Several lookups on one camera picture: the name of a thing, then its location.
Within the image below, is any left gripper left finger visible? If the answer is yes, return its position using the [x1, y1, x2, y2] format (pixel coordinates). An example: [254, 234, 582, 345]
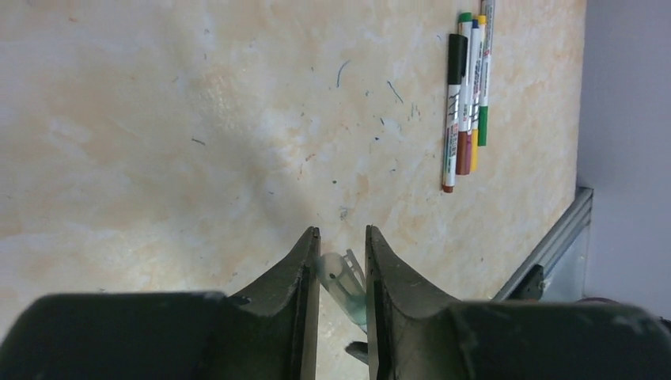
[1, 227, 320, 379]

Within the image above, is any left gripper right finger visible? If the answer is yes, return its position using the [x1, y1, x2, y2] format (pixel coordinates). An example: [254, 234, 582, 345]
[365, 226, 670, 379]

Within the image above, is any translucent pen cap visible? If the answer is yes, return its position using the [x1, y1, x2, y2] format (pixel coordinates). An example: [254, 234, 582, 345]
[317, 249, 367, 333]

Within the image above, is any black cap brown marker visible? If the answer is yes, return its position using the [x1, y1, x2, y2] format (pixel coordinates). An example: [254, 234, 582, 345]
[442, 33, 468, 193]

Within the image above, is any yellow end rainbow marker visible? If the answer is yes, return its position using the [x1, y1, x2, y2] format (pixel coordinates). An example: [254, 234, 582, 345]
[470, 15, 487, 173]

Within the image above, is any blue end marker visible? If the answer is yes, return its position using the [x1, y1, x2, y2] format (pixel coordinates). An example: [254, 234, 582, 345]
[469, 16, 482, 132]

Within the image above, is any purple end green cap marker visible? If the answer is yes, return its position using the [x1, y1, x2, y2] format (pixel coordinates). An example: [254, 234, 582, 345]
[478, 0, 496, 146]

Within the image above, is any aluminium frame rail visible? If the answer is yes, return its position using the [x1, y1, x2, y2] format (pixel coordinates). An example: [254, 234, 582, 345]
[493, 187, 593, 302]

